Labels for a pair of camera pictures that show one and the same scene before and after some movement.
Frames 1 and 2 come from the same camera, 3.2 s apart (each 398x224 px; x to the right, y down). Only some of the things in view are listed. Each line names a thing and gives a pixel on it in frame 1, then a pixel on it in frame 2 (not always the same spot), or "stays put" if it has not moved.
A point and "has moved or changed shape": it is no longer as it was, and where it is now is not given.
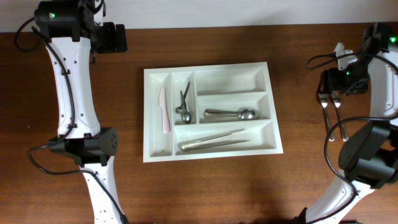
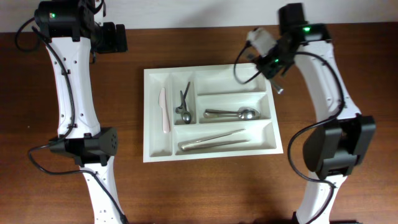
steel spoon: x=246 y=113 stays put
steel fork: x=323 y=99 has moved or changed shape
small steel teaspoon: x=186 y=116 stays put
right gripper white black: x=328 y=82 to x=269 y=71
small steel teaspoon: x=180 y=109 stays put
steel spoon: x=249 y=113 stays put
